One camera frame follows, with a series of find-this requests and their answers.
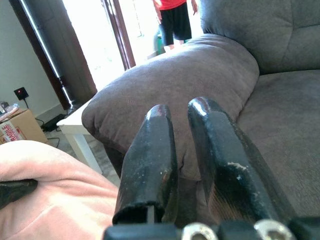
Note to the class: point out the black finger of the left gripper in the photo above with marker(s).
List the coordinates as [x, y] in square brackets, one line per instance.
[15, 192]

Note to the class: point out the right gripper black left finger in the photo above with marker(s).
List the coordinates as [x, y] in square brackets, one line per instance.
[150, 165]

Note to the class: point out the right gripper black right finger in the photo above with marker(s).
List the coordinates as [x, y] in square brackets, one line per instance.
[230, 185]

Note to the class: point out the pink fleece pillow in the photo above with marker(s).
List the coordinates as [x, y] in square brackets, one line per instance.
[65, 200]

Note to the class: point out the grey-brown fabric sofa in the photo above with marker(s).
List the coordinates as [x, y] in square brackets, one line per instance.
[200, 75]

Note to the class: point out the cardboard box with fragile tape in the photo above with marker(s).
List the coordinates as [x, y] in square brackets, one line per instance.
[22, 127]

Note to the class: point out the black power strip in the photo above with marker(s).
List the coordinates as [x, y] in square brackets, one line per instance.
[53, 123]

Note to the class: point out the clear plastic packet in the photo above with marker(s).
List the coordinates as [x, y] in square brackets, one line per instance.
[8, 110]

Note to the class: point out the white side table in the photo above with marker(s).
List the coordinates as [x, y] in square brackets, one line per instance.
[75, 130]

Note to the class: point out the green plastic chair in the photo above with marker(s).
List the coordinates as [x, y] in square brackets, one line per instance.
[160, 45]

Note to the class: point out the dark brown door leaf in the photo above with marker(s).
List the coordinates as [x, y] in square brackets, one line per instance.
[62, 55]

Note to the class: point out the person in red shirt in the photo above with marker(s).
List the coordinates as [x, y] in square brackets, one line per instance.
[175, 22]

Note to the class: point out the black wall socket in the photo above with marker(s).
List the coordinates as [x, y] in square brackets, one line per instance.
[21, 93]

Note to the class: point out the brown wooden door frame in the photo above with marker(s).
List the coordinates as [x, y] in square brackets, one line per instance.
[122, 42]

